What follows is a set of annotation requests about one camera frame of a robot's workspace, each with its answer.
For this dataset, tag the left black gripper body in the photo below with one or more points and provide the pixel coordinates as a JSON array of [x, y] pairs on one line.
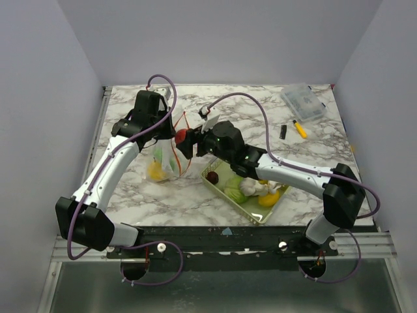
[[156, 120]]

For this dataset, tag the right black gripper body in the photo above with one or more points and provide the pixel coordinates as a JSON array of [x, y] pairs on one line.
[[189, 143]]

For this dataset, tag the orange toy peach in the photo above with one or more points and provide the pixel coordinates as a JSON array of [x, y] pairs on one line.
[[180, 136]]

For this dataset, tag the clear zip top bag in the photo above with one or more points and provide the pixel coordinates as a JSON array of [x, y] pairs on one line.
[[176, 164]]

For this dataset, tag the yellow toy pear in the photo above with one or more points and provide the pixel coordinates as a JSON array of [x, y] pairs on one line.
[[155, 171]]

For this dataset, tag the pale green toy lettuce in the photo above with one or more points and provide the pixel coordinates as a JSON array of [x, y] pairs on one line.
[[232, 190]]

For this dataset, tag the yellow toy lemon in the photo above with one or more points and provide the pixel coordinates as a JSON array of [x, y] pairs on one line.
[[269, 200]]

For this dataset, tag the green toy cucumber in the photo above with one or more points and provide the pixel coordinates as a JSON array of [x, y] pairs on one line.
[[160, 154]]

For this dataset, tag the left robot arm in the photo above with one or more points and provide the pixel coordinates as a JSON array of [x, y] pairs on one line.
[[82, 218]]

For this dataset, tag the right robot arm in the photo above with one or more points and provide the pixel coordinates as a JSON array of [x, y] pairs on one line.
[[337, 187]]

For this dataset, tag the white toy mushroom cluster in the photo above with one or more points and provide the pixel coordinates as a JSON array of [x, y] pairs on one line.
[[252, 187]]

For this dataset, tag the small black comb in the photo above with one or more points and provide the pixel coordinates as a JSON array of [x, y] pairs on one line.
[[283, 132]]

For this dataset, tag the pale green plastic basket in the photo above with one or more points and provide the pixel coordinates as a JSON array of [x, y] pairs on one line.
[[256, 200]]

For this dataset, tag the clear plastic parts box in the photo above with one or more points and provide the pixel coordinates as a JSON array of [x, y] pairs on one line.
[[303, 102]]

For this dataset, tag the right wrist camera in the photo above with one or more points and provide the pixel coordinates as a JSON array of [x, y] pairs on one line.
[[210, 117]]

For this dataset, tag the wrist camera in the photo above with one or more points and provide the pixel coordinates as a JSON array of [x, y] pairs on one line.
[[210, 117], [164, 91]]

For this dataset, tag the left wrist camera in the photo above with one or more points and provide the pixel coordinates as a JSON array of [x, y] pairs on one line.
[[164, 91]]

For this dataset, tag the black front mounting rail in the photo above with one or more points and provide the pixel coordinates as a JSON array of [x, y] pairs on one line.
[[221, 248]]

